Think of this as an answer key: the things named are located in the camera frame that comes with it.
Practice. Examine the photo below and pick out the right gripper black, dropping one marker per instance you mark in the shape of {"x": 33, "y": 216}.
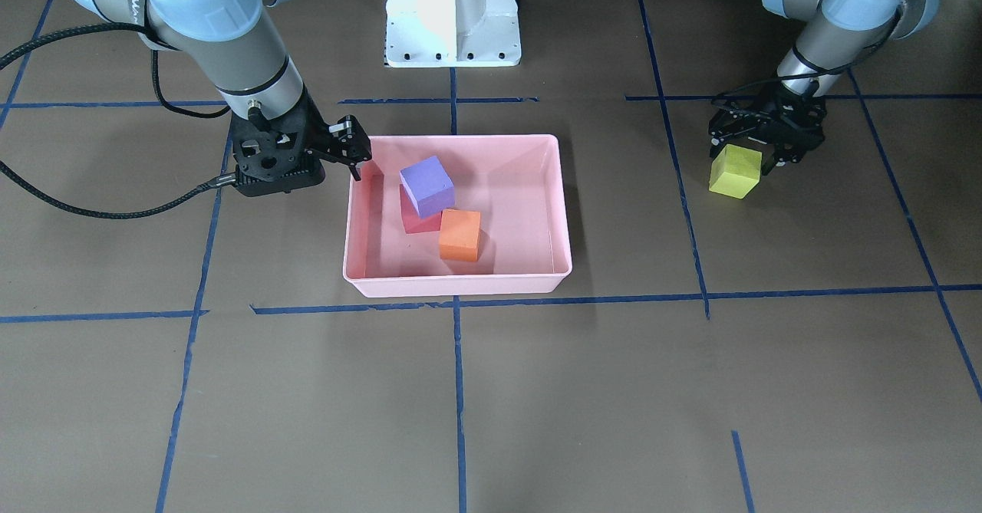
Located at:
{"x": 314, "y": 130}

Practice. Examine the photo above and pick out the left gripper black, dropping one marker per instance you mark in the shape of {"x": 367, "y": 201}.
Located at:
{"x": 800, "y": 116}

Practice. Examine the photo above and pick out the yellow foam block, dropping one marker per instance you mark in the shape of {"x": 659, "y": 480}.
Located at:
{"x": 735, "y": 171}

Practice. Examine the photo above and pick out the purple foam block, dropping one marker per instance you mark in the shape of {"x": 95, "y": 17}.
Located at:
{"x": 428, "y": 186}

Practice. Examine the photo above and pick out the red foam block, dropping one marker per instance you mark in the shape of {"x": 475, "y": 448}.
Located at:
{"x": 412, "y": 222}

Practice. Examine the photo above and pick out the orange foam block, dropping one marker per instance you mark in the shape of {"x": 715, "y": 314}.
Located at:
{"x": 460, "y": 235}

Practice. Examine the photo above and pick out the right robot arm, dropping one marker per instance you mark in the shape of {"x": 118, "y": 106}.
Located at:
{"x": 234, "y": 42}

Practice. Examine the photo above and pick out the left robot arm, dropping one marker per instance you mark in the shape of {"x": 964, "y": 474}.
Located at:
{"x": 840, "y": 34}

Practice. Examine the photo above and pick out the pink plastic bin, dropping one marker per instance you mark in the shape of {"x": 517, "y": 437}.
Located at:
{"x": 505, "y": 233}

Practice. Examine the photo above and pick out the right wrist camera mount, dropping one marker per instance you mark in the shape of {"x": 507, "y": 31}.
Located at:
{"x": 260, "y": 179}

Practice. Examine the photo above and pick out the white camera post base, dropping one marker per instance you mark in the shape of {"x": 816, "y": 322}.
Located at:
{"x": 452, "y": 33}

